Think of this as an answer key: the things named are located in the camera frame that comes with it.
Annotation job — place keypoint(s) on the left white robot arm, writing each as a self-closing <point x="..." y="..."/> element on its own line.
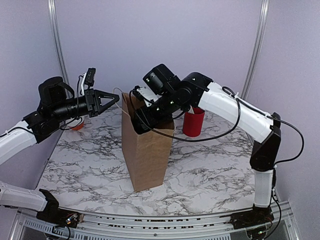
<point x="32" y="129"/>

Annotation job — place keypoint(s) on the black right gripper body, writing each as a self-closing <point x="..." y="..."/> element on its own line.
<point x="167" y="105"/>

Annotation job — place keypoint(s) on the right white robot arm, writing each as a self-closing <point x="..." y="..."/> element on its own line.
<point x="198" y="90"/>

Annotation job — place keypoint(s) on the orange object behind left arm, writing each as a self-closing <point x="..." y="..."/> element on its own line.
<point x="75" y="124"/>

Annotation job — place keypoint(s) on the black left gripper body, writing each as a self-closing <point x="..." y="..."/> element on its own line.
<point x="62" y="111"/>

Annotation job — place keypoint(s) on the aluminium frame post left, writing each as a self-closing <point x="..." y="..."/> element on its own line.
<point x="56" y="39"/>

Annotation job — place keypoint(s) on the brown paper bag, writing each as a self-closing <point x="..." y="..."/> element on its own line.
<point x="146" y="155"/>

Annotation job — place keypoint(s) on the red cylindrical holder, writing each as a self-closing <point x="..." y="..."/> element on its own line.
<point x="193" y="122"/>

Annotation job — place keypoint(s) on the aluminium frame post right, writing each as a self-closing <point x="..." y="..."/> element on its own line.
<point x="258" y="42"/>

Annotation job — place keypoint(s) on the aluminium frame post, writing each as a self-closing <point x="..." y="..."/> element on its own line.
<point x="258" y="42"/>
<point x="56" y="39"/>

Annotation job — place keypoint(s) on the white wrapped stirrer packets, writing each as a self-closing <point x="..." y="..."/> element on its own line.
<point x="191" y="110"/>

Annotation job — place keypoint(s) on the aluminium front rail base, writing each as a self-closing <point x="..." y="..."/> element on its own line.
<point x="230" y="225"/>

